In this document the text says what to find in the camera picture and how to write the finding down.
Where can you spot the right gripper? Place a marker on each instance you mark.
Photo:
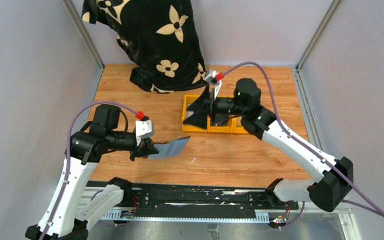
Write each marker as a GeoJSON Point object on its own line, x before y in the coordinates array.
{"type": "Point", "coordinates": [204, 104]}

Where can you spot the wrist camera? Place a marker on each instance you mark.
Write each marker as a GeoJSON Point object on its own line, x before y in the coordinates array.
{"type": "Point", "coordinates": [143, 129]}
{"type": "Point", "coordinates": [214, 78]}

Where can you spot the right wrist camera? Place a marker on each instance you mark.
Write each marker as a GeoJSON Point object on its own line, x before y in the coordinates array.
{"type": "Point", "coordinates": [214, 78]}

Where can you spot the right yellow bin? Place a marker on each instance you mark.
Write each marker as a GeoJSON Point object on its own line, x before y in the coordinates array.
{"type": "Point", "coordinates": [237, 126]}

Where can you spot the black floral blanket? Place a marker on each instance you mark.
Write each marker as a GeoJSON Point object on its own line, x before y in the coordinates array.
{"type": "Point", "coordinates": [159, 36]}

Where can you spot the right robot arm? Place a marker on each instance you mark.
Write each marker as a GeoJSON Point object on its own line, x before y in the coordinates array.
{"type": "Point", "coordinates": [330, 178]}

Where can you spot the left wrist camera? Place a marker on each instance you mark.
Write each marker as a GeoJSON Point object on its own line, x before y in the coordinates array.
{"type": "Point", "coordinates": [143, 129]}

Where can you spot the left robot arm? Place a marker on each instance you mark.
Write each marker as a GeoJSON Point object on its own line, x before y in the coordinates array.
{"type": "Point", "coordinates": [63, 220]}

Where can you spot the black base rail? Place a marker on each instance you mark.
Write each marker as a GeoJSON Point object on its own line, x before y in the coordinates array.
{"type": "Point", "coordinates": [199, 203]}

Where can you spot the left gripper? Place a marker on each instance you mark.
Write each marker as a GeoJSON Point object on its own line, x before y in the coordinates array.
{"type": "Point", "coordinates": [144, 148]}

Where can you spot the brown leather card holder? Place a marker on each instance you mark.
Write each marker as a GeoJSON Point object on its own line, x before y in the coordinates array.
{"type": "Point", "coordinates": [169, 149]}

